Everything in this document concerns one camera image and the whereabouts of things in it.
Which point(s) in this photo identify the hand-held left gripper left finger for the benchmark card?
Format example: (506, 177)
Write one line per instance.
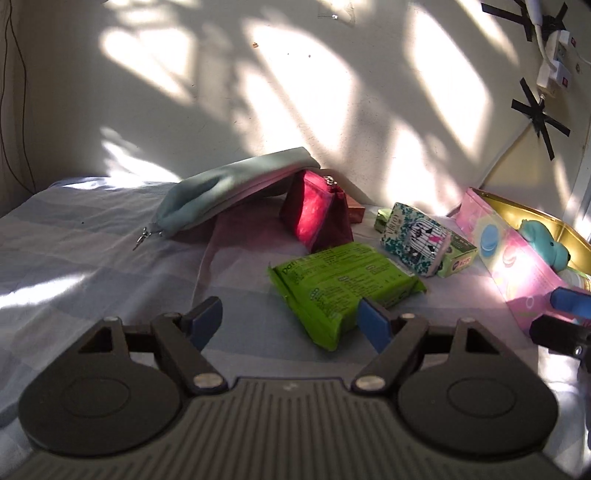
(207, 318)

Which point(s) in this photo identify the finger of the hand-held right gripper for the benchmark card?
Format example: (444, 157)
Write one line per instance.
(556, 334)
(572, 302)

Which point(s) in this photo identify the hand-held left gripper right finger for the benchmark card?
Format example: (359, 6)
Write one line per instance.
(373, 325)

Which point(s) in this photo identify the green wipes packet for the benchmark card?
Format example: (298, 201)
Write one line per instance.
(332, 286)

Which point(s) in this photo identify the teal teddy bear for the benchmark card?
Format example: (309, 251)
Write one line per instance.
(540, 235)

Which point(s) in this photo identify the pink tin box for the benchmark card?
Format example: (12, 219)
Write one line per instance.
(503, 258)

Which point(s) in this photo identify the floral tissue packet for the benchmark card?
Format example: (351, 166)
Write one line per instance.
(411, 240)

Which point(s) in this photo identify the small green packet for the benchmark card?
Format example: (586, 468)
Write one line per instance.
(381, 221)

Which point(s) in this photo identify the small green box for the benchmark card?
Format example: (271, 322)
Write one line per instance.
(459, 258)

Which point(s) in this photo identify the small red box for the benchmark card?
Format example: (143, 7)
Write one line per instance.
(356, 212)

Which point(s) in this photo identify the magenta zipper pouch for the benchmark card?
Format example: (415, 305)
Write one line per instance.
(314, 217)

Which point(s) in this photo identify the light teal zipper pouch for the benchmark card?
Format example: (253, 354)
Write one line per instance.
(221, 189)

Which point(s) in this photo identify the white jar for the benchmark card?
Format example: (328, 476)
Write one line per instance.
(577, 277)

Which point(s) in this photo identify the checked grey bed sheet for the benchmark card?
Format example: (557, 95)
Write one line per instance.
(92, 258)

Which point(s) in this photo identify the black tape cross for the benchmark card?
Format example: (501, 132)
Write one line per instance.
(498, 11)
(538, 113)

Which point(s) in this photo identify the white power strip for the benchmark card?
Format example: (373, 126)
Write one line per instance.
(561, 50)

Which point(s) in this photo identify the white adaptor with red switch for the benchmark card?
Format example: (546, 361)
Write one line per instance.
(561, 76)

